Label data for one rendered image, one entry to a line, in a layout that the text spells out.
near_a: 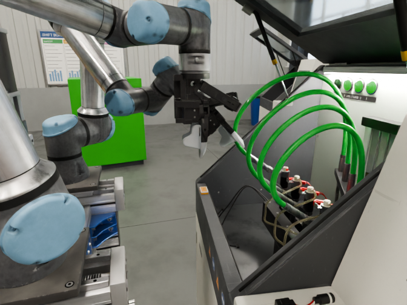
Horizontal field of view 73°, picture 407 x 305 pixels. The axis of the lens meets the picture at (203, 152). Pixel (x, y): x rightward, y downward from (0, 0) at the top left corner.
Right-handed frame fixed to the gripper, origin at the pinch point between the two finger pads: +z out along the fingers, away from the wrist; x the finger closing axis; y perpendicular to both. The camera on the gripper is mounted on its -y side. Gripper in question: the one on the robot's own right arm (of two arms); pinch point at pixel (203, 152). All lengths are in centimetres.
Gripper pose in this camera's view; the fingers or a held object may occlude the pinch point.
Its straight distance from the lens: 71.6
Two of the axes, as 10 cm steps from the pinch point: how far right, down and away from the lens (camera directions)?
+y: -9.9, 0.4, -1.3
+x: 1.4, 2.9, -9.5
